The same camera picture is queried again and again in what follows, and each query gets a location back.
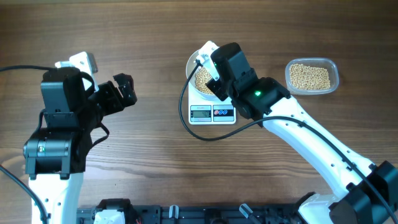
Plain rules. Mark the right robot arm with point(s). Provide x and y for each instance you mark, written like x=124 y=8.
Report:
x=361 y=192

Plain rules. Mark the clear plastic container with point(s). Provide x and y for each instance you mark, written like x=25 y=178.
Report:
x=314 y=62

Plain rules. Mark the soybeans in white bowl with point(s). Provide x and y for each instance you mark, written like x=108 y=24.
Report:
x=202 y=77

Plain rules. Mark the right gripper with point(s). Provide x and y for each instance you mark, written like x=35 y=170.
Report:
x=214 y=86

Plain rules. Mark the white digital kitchen scale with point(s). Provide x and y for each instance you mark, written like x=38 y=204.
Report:
x=207 y=109

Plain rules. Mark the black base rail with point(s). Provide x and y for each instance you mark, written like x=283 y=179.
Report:
x=174 y=214

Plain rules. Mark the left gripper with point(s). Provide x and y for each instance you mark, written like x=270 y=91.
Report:
x=118 y=101

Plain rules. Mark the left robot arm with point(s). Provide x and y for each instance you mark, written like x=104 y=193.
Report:
x=55 y=154

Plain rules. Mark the white bowl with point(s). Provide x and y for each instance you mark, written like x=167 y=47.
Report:
x=192 y=66

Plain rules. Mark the pile of soybeans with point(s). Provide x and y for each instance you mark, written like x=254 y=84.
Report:
x=309 y=78

